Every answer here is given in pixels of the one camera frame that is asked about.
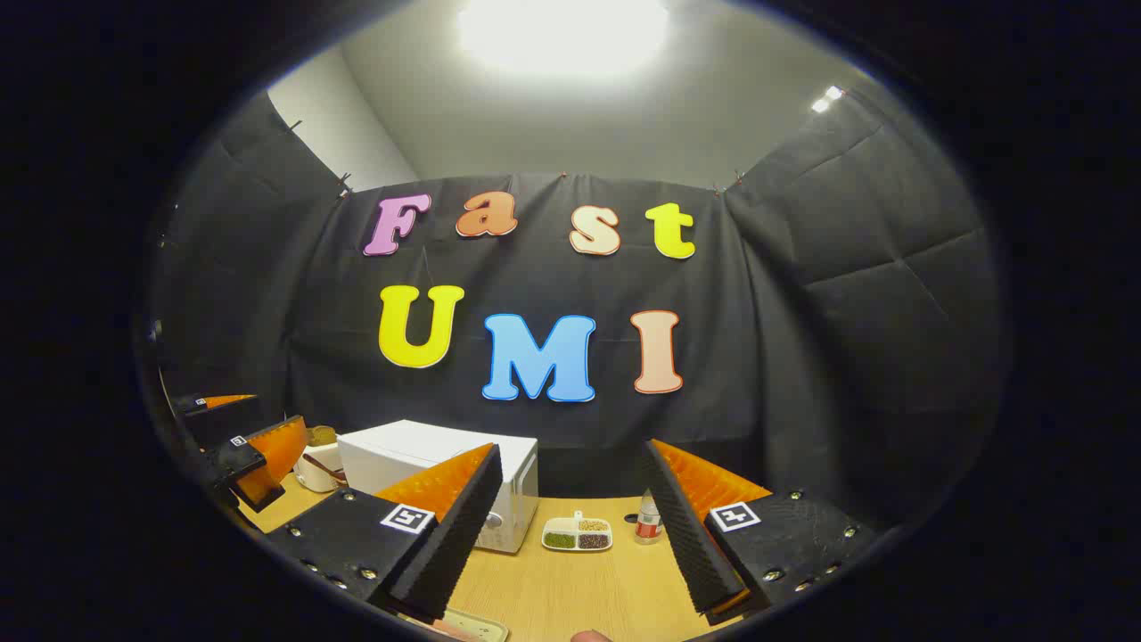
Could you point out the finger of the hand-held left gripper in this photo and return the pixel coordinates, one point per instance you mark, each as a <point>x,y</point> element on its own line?
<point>278,450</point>
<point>223,419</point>

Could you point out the pale green tray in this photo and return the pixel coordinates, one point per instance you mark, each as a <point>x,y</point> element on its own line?
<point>472,627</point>

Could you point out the white toaster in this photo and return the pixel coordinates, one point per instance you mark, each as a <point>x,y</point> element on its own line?
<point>314,477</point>

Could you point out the brown bread slices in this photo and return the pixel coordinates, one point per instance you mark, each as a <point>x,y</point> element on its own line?
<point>321,436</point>

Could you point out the white microwave oven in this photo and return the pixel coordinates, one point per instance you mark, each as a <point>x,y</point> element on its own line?
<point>401,450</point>

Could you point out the red label plastic bottle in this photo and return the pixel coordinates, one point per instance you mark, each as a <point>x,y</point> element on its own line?
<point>648,526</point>

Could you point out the black backdrop cloth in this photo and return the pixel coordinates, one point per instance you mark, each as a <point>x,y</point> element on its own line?
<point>802,357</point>

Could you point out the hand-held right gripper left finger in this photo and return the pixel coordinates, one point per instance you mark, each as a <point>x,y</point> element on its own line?
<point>455,535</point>

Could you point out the small ceiling light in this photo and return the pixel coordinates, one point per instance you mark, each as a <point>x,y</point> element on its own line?
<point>826,98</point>

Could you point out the large ceiling light panel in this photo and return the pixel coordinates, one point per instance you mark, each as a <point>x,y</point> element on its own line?
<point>562,36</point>

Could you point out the divided white bean dish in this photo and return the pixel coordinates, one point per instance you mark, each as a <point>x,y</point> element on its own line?
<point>577,533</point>

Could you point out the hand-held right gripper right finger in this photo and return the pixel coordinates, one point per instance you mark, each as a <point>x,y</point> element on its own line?
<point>682,526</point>

